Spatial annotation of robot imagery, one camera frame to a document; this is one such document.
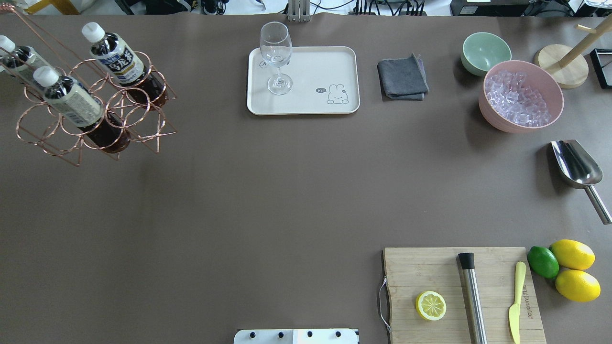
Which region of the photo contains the grey folded cloth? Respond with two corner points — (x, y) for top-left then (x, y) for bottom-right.
(377, 54), (430, 101)

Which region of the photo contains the tea bottle middle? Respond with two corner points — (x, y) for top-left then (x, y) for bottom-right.
(33, 66), (130, 154)

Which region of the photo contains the copper wire bottle basket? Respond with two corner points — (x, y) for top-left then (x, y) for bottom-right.
(1, 1), (176, 166)

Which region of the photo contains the yellow lemon far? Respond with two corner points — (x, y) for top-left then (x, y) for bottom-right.
(549, 239), (595, 270)

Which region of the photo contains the white bunny tray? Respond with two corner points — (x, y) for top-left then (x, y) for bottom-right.
(246, 46), (361, 116)

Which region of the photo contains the wooden cup tree stand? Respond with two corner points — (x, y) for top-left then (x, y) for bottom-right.
(534, 17), (612, 89)

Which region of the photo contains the tea bottle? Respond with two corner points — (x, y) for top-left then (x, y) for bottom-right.
(0, 35), (52, 96)
(33, 66), (130, 154)

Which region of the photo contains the wine glass on tray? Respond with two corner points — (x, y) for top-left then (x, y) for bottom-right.
(260, 21), (293, 95)

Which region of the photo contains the yellow plastic knife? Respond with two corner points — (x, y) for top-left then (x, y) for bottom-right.
(508, 261), (526, 344)

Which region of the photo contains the pink bowl with ice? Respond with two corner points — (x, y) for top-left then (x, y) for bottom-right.
(479, 60), (564, 133)

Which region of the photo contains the steel muddler rod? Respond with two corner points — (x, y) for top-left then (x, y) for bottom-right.
(458, 252), (488, 344)

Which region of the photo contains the steel ice scoop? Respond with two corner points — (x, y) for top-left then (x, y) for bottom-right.
(550, 140), (612, 225)

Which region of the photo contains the tea bottle taken to tray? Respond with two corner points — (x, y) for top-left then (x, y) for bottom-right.
(81, 22), (168, 107)

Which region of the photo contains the yellow lemon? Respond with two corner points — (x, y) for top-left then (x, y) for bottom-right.
(555, 269), (601, 302)
(549, 239), (595, 270)

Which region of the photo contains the yellow lemon near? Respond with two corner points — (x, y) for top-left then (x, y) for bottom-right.
(555, 269), (601, 302)

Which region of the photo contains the green lime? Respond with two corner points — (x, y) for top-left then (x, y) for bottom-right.
(527, 246), (560, 279)

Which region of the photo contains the lemon half slice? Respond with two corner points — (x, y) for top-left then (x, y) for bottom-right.
(415, 291), (447, 322)

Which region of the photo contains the green bowl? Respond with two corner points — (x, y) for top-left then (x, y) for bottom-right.
(461, 32), (512, 76)

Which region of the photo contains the black framed glass rack tray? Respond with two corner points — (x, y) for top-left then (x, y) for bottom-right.
(590, 48), (612, 89)

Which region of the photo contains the tea bottle outer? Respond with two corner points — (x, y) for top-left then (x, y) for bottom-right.
(0, 35), (52, 96)

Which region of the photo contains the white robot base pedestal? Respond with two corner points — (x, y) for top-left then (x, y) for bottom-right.
(233, 328), (360, 344)

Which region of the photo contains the wooden cutting board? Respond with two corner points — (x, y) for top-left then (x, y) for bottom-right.
(382, 247), (527, 344)

